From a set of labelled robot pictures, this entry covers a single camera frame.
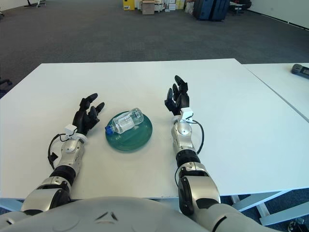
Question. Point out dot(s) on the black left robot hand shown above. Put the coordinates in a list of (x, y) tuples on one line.
[(84, 118)]

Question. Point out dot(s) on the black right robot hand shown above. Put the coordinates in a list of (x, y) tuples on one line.
[(181, 99)]

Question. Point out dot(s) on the clear bottle with blue cap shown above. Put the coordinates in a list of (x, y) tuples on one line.
[(125, 122)]

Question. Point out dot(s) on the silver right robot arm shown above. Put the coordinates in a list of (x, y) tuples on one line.
[(183, 135)]

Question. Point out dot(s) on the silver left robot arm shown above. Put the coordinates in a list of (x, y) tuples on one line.
[(70, 147)]

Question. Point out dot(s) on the green round plate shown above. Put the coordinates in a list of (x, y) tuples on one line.
[(135, 142)]

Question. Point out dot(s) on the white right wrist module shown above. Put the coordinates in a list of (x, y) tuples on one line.
[(186, 114)]

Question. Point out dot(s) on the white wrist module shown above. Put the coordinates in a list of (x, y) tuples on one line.
[(186, 114), (70, 129)]

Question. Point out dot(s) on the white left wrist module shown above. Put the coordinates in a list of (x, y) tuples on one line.
[(70, 129)]

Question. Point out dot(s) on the white paper bag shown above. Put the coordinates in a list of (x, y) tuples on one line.
[(189, 7)]

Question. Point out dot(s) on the dark blue suitcase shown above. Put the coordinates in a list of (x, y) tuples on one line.
[(202, 9), (220, 9)]

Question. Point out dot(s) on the white shelf unit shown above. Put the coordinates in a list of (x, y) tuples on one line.
[(160, 6)]

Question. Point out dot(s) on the brown cardboard box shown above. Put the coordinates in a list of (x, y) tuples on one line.
[(148, 8)]

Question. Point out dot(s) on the grey robot torso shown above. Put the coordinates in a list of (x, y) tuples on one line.
[(108, 215)]

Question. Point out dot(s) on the yellow box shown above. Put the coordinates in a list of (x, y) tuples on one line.
[(129, 4)]

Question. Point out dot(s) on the black swivel chair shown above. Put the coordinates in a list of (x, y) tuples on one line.
[(240, 6)]

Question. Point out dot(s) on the black handheld device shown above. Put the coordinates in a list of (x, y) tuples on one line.
[(300, 70)]

